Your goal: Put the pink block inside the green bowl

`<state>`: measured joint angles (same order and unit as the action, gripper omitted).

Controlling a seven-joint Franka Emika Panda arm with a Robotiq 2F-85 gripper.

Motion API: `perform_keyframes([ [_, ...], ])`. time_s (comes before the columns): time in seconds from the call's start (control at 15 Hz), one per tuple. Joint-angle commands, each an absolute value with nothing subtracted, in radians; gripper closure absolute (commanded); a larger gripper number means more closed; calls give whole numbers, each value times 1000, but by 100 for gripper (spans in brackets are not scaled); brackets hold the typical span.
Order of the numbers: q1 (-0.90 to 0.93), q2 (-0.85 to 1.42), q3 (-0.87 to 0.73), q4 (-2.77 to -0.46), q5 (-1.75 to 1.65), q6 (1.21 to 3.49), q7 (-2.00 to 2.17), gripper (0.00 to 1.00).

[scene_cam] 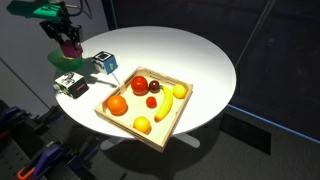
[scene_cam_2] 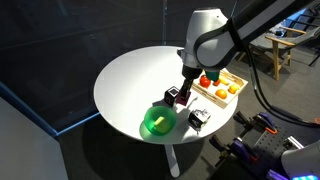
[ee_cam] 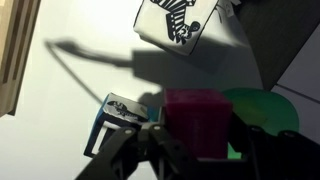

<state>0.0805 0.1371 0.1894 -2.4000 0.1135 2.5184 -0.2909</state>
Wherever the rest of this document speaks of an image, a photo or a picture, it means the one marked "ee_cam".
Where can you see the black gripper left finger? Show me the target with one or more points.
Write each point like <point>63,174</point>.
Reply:
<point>140,156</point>

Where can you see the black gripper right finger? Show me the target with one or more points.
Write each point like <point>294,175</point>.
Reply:
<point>283,156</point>

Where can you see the pink block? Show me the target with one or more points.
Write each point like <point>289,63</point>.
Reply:
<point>198,123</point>

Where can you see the green bowl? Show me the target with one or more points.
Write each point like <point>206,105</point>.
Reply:
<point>266,106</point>

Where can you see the cube with black square print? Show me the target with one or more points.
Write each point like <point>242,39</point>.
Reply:
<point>106,125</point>

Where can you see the cube with zebra print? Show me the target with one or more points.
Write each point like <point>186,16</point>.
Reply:
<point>160,20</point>

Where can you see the wooden tray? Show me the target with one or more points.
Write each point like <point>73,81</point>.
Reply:
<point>13,50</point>

